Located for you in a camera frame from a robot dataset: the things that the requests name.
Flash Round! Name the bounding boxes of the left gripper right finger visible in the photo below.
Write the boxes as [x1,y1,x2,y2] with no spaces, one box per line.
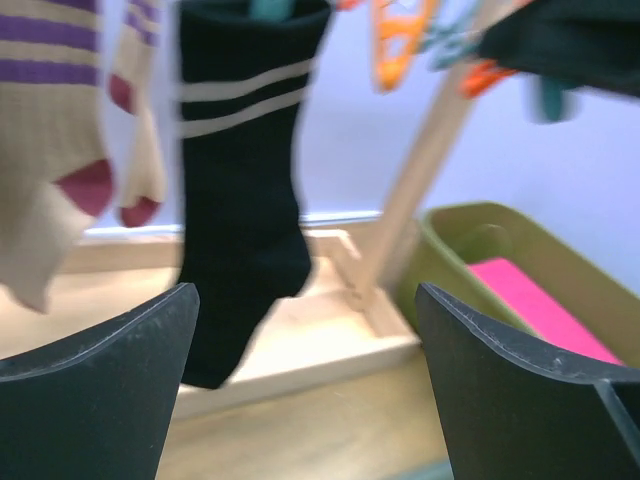
[415,284,639,480]

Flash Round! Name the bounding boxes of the orange clothes peg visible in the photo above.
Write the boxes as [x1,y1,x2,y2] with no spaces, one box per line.
[370,0,440,92]

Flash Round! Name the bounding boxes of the pink folded cloth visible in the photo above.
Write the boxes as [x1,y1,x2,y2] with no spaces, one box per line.
[468,258,623,365]

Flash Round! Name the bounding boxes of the olive green bin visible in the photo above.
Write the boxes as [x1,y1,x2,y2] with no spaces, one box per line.
[394,202,639,367]

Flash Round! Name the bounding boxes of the black sock tan stripes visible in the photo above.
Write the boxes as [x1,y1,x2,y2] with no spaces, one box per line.
[178,1,332,389]

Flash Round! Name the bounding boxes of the beige purple striped sock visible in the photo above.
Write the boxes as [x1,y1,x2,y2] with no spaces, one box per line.
[1,1,114,313]

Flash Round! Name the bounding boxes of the wooden rack frame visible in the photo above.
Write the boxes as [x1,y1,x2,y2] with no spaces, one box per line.
[0,0,531,421]

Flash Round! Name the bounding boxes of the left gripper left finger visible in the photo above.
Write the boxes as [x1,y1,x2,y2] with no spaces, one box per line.
[1,283,199,480]

